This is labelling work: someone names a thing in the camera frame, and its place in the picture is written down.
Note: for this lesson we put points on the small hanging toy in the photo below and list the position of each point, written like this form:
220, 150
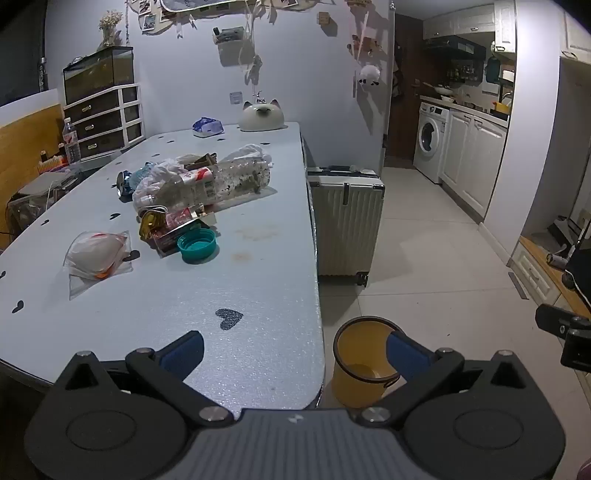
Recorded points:
256, 61

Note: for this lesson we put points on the red snack packet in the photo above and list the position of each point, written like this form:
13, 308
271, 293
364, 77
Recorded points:
171, 233

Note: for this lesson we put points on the teal plastic lid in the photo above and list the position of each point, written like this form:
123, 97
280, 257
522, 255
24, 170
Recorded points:
197, 247

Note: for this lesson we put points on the white washing machine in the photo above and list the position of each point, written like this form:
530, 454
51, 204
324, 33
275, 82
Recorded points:
431, 138

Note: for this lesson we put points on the wall outlet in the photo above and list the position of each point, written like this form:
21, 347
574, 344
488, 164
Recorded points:
236, 98

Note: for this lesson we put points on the white drawer cabinet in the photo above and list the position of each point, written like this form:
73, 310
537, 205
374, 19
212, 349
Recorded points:
104, 122

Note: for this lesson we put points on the wall photo board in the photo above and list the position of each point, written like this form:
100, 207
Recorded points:
184, 7

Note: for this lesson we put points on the white platform with drawers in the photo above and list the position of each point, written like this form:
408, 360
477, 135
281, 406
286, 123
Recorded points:
538, 277

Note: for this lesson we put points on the blue plastic wrapper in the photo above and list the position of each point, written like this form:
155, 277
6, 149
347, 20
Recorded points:
141, 173

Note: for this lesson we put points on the clear plastic storage box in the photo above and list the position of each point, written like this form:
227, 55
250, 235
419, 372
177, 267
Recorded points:
27, 212

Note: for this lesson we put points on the white kitchen wall cabinets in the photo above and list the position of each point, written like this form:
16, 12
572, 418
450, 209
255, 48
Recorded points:
461, 18

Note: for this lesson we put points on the white cat shaped container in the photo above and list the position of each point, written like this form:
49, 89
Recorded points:
261, 117

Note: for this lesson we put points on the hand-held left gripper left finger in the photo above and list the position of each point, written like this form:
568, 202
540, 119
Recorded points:
182, 353

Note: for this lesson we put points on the white overhead cabinet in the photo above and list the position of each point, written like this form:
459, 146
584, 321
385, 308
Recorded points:
577, 27

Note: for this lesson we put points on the grey flat box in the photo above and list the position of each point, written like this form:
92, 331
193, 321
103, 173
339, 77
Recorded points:
46, 184

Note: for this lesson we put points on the white plastic bag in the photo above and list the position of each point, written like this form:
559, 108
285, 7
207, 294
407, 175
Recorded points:
154, 184

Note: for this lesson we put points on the white kitchen base cabinets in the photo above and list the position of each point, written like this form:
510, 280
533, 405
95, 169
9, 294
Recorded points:
471, 157

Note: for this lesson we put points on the brown paper scrap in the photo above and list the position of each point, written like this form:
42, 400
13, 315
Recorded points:
201, 160

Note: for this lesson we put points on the glass fish tank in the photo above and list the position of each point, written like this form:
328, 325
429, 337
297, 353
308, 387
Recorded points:
92, 74

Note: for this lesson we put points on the blue tissue pack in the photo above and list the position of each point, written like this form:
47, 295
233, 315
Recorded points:
207, 127

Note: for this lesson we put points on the wooden board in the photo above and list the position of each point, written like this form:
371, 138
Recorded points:
27, 152

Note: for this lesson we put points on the gold foil wrapper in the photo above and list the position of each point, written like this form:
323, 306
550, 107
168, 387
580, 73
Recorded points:
151, 224

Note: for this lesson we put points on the crumpled clear plastic bag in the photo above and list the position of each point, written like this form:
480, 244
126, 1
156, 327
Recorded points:
251, 151

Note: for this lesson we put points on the yellow kitchen container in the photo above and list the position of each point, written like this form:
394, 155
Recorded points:
502, 108

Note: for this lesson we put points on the dark object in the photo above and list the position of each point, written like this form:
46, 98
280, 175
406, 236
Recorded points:
581, 277

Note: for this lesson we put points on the clear water bottle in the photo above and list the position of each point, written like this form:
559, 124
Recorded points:
71, 143

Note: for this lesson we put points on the large clear plastic bottle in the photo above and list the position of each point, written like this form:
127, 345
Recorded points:
235, 177

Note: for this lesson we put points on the brown wooden door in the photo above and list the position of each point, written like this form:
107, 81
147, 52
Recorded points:
406, 120

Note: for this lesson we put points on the wall organiser pocket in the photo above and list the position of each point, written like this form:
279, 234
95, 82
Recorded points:
228, 36

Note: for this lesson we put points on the white ribbed suitcase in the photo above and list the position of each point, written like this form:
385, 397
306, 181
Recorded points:
346, 230

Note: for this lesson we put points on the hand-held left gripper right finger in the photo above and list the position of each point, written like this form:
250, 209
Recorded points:
408, 355

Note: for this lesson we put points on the black range hood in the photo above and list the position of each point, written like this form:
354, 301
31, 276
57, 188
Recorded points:
455, 46

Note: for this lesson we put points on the cooking pan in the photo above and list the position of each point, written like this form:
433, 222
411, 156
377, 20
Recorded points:
441, 90

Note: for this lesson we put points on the clear zip bag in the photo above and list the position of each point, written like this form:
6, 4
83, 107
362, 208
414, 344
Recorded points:
94, 256

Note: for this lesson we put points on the white hanging plush toy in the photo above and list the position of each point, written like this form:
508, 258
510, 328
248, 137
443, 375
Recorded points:
369, 76

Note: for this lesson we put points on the teal hanging kitchen item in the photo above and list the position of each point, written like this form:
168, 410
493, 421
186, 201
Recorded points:
492, 69

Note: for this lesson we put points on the blue crumpled wrapper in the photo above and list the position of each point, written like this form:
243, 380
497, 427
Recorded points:
123, 184

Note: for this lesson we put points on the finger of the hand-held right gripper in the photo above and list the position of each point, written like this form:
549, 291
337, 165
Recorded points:
554, 319

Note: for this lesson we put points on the yellow trash bin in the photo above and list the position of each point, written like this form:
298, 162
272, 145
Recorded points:
355, 387

